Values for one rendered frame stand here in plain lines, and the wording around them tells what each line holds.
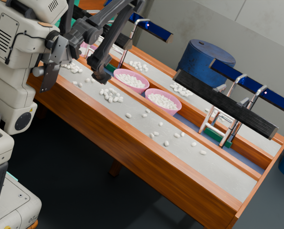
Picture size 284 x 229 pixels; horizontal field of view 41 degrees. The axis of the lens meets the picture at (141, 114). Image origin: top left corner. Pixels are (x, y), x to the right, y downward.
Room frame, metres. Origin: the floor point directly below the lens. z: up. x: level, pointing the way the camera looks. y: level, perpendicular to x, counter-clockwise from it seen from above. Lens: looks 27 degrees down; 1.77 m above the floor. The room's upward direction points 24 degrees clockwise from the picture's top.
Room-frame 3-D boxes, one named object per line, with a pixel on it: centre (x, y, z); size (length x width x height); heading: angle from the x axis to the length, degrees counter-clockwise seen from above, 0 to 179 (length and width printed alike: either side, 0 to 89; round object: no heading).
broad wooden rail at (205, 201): (1.87, 0.22, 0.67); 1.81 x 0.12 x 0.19; 68
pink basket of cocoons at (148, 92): (2.34, -0.09, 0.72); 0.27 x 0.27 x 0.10
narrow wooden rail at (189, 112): (2.53, -0.05, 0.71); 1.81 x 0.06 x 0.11; 68
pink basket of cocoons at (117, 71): (2.44, 0.17, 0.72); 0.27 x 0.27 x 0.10
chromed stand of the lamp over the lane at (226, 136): (2.00, -0.41, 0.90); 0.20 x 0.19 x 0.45; 68
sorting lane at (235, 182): (2.07, 0.14, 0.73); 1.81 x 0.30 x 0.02; 68
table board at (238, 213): (2.04, -0.84, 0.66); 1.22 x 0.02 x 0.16; 158
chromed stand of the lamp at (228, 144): (2.37, -0.56, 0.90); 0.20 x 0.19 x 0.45; 68
